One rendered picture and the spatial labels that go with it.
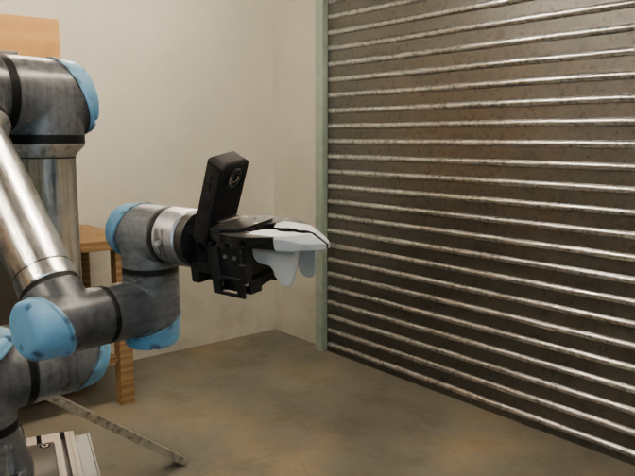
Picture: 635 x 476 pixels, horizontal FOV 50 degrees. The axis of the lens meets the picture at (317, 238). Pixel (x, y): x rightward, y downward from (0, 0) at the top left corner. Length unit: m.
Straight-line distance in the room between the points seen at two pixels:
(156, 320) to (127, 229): 0.12
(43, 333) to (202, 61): 3.63
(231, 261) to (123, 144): 3.35
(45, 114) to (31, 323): 0.37
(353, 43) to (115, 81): 1.36
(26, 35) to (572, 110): 2.69
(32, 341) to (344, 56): 3.39
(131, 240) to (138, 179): 3.25
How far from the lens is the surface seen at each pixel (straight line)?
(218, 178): 0.77
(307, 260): 0.76
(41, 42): 3.97
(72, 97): 1.12
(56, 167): 1.12
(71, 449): 1.47
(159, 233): 0.87
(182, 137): 4.28
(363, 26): 3.94
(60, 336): 0.85
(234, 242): 0.74
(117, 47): 4.14
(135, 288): 0.92
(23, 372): 1.13
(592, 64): 3.08
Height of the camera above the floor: 1.34
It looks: 9 degrees down
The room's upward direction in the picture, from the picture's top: straight up
